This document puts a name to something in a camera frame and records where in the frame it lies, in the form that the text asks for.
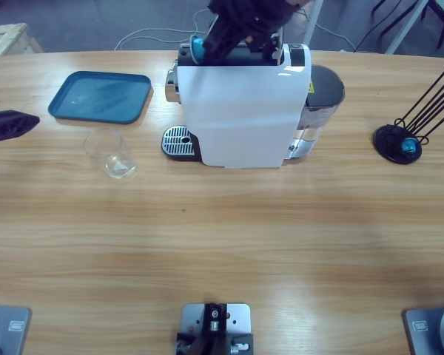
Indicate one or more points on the white metal table frame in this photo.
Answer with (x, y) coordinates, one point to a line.
(406, 27)

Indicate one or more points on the clear drinking glass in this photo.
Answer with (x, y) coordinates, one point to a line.
(112, 164)

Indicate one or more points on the white capsule coffee machine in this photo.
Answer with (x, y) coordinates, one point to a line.
(237, 111)

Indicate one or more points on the blue coffee capsule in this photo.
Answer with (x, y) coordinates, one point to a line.
(409, 145)
(197, 50)

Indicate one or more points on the wooden crate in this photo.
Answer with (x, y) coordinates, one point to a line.
(7, 38)

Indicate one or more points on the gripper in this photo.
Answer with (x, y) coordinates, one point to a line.
(259, 9)

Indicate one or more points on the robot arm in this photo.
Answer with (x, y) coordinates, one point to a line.
(429, 329)
(7, 329)

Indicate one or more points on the grey camera mount plate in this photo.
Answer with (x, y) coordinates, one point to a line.
(216, 321)

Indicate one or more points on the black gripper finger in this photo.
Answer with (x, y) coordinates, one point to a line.
(11, 125)

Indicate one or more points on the white metal frame post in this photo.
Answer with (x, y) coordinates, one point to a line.
(313, 26)

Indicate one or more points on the teal plastic tray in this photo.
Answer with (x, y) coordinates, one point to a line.
(96, 98)

